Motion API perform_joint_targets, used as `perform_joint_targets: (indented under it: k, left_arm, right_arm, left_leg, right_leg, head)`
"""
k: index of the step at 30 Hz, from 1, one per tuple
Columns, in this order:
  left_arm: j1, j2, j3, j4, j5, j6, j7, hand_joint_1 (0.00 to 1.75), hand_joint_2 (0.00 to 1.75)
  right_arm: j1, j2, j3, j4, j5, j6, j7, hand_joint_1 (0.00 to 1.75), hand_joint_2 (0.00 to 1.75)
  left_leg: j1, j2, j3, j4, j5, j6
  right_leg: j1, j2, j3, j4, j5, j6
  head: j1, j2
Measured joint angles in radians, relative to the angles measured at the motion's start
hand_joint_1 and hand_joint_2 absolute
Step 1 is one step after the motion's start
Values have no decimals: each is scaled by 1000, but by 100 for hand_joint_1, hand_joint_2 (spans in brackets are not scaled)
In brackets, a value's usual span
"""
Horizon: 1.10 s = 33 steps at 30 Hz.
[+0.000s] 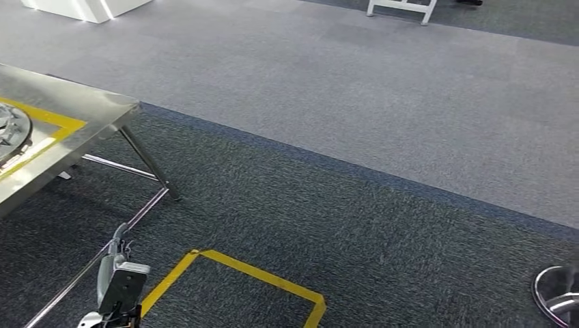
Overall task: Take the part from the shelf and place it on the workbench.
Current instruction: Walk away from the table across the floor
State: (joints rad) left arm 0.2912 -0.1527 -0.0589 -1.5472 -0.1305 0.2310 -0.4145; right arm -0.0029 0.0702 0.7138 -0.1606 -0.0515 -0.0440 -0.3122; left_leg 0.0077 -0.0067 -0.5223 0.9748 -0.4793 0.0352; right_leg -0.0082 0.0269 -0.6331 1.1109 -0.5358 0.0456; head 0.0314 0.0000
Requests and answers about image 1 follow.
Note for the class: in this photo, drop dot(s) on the chrome stanchion post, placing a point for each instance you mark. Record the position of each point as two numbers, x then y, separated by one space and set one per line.
556 294

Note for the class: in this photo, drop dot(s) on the grey wheel hubcap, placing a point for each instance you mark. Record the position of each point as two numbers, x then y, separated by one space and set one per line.
13 133

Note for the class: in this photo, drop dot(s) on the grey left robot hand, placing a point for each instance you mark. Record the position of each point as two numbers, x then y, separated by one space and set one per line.
115 244

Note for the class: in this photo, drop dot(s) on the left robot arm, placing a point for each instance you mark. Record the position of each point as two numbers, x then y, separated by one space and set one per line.
90 321

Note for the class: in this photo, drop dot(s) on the white frame stand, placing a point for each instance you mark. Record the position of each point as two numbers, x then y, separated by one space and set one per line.
402 5

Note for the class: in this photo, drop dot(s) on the white lit display plinth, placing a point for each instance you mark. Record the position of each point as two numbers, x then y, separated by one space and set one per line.
90 9

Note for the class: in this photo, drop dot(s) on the stainless steel workbench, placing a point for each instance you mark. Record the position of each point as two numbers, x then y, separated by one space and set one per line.
68 97

